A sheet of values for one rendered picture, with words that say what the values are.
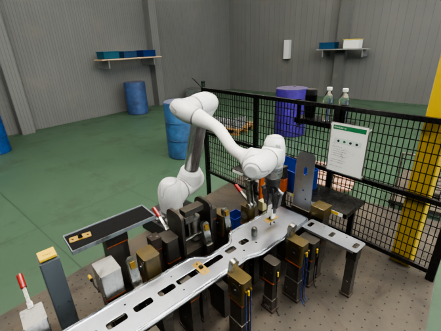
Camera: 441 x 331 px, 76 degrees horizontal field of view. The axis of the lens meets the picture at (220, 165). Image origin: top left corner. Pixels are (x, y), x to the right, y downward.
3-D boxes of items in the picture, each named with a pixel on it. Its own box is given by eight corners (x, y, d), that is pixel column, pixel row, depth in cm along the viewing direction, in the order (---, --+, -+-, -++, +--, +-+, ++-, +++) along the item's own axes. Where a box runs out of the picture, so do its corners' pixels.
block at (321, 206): (317, 264, 165) (324, 210, 151) (305, 257, 170) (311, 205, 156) (325, 257, 170) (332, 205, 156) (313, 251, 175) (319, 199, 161)
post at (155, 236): (161, 307, 141) (151, 241, 125) (156, 301, 144) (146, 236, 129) (170, 301, 144) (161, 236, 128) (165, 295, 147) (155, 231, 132)
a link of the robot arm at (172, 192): (155, 209, 194) (149, 182, 184) (172, 197, 207) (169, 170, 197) (172, 217, 185) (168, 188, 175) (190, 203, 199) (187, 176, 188)
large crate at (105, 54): (113, 58, 831) (111, 50, 823) (120, 58, 809) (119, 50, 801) (96, 59, 796) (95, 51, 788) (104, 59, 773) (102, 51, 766)
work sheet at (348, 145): (361, 180, 163) (371, 128, 151) (325, 169, 179) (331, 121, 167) (363, 179, 164) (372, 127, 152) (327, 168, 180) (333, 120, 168)
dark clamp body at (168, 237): (174, 307, 141) (165, 243, 126) (161, 292, 150) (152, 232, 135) (186, 298, 146) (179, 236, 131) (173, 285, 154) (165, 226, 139)
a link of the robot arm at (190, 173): (170, 191, 206) (189, 178, 222) (188, 203, 200) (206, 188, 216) (182, 91, 161) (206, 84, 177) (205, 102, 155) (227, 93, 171)
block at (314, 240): (313, 292, 147) (318, 247, 136) (293, 280, 155) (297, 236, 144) (320, 285, 151) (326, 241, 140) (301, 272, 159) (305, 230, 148)
